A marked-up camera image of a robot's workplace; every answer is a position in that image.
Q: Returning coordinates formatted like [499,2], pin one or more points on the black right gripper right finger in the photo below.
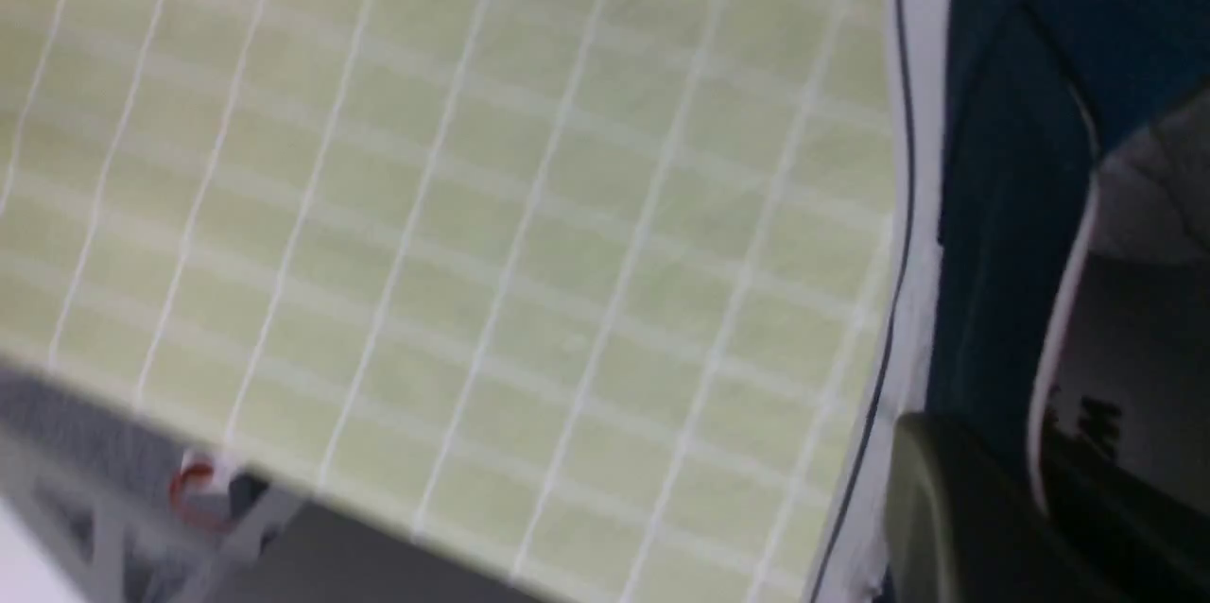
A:
[1150,546]

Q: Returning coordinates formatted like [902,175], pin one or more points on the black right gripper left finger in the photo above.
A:
[960,530]

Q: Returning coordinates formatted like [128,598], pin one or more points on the navy slip-on shoe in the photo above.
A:
[1051,277]

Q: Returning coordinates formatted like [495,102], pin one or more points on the green checkered tablecloth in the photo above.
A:
[584,289]

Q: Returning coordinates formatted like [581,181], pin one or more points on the grey metal frame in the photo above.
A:
[95,509]

